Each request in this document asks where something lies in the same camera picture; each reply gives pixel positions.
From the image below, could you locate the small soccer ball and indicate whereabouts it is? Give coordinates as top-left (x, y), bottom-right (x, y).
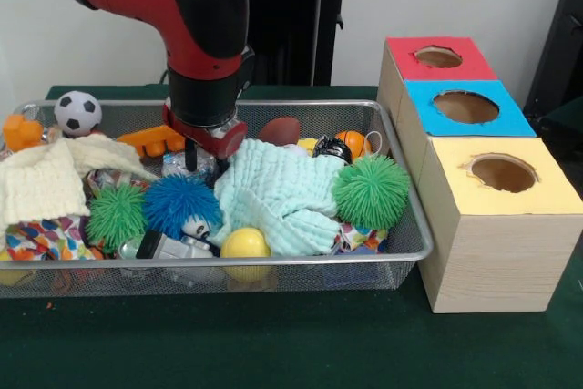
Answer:
top-left (53, 90), bottom-right (103, 138)

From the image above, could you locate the wooden box with three holes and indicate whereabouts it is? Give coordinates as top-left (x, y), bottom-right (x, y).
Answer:
top-left (375, 36), bottom-right (583, 315)

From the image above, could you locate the clear packet with blue print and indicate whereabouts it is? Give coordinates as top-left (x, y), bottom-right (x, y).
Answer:
top-left (161, 151), bottom-right (218, 179)

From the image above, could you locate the black upright panel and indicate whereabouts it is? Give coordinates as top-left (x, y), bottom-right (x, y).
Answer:
top-left (523, 0), bottom-right (583, 112)

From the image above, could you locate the large green spiky ball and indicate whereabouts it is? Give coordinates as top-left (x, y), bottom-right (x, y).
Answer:
top-left (85, 184), bottom-right (149, 253)

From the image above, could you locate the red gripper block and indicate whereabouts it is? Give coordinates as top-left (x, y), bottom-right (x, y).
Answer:
top-left (162, 104), bottom-right (249, 179)

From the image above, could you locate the shallow clear mesh bin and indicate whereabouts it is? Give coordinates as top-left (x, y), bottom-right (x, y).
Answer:
top-left (0, 99), bottom-right (434, 299)

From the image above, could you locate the orange plastic toy piece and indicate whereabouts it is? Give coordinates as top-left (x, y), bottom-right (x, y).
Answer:
top-left (2, 114), bottom-right (45, 152)

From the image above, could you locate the plain yellow ball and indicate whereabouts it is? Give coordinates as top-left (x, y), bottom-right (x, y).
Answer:
top-left (220, 227), bottom-right (272, 282)

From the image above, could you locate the blue spiky toy with face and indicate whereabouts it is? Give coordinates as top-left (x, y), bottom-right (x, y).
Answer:
top-left (143, 174), bottom-right (224, 242)

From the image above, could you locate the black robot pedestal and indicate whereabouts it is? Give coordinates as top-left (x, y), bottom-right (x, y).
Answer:
top-left (236, 0), bottom-right (368, 87)

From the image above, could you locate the small brown football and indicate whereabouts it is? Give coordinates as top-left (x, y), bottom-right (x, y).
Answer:
top-left (258, 116), bottom-right (302, 144)

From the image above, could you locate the long orange block with holes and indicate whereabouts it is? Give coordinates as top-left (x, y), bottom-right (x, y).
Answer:
top-left (116, 124), bottom-right (187, 160)

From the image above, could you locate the cream ribbed cloth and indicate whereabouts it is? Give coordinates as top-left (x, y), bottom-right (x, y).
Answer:
top-left (0, 133), bottom-right (159, 235)

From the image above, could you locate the mint ribbed cloth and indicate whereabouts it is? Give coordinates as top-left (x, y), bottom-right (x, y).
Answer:
top-left (211, 138), bottom-right (343, 256)

